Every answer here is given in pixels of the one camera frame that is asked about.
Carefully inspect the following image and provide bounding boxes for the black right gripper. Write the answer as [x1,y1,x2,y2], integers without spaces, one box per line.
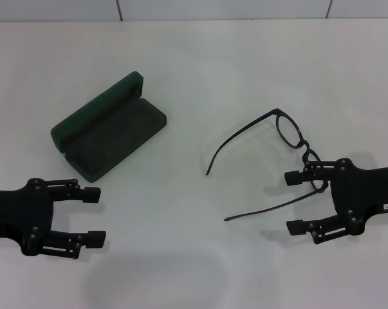
[284,157,388,245]

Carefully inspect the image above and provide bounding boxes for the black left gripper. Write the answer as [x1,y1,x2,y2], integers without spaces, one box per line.
[0,178,107,259]

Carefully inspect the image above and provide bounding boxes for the black glasses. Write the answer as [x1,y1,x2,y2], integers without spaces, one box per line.
[205,108,329,222]

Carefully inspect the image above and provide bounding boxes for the green glasses case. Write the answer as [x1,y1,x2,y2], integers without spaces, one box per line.
[50,70,168,184]

